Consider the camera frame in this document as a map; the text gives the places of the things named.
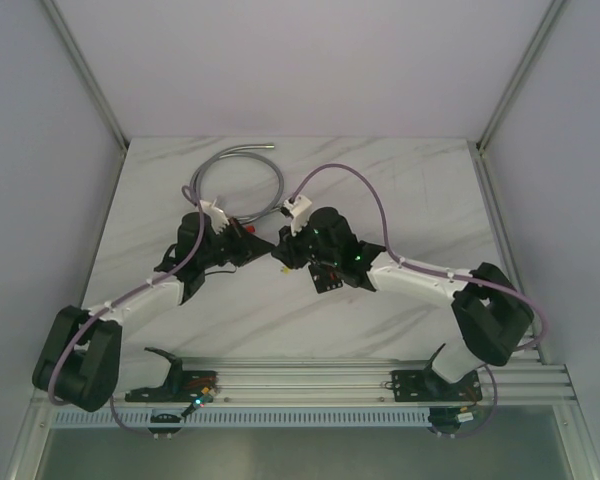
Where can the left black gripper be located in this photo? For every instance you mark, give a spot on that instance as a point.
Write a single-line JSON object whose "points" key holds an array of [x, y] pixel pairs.
{"points": [[238, 243]]}

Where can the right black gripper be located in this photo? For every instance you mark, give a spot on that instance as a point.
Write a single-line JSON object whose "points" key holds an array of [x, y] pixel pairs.
{"points": [[286, 250]]}

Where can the black fuse box base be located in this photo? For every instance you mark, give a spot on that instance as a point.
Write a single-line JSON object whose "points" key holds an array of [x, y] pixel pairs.
{"points": [[324, 279]]}

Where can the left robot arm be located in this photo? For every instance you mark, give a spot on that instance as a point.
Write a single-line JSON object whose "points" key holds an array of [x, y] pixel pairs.
{"points": [[83, 361]]}

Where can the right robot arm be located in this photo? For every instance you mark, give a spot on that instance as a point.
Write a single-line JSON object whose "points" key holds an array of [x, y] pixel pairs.
{"points": [[490, 316]]}

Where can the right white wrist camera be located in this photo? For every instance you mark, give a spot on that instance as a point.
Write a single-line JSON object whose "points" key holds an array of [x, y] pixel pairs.
{"points": [[299, 210]]}

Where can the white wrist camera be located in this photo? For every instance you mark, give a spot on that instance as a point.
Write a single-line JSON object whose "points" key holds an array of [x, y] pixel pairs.
{"points": [[214, 218], [299, 210]]}

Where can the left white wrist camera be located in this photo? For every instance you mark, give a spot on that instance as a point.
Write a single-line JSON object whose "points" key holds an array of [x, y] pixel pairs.
{"points": [[214, 218]]}

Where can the aluminium rail frame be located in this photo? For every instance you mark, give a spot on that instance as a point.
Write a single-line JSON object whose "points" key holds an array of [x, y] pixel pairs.
{"points": [[349, 382]]}

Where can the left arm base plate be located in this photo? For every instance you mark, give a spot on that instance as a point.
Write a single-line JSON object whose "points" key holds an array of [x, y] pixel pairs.
{"points": [[189, 387]]}

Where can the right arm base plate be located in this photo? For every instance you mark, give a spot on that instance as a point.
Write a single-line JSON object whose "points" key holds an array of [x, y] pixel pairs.
{"points": [[424, 386]]}

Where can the white slotted cable duct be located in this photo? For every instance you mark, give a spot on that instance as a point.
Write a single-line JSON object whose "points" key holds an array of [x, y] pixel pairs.
{"points": [[314, 417]]}

